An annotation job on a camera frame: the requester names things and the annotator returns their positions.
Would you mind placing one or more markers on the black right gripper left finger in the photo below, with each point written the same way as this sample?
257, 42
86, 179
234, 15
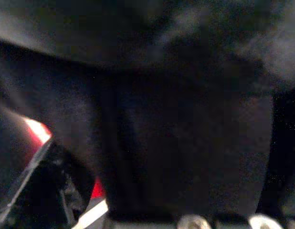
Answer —
49, 190

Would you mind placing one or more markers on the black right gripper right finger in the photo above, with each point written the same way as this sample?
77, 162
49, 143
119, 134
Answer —
286, 143

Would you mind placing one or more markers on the dark garment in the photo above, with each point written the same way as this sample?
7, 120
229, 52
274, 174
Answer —
176, 133

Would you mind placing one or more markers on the red and white garment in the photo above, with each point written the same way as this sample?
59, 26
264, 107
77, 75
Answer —
35, 130

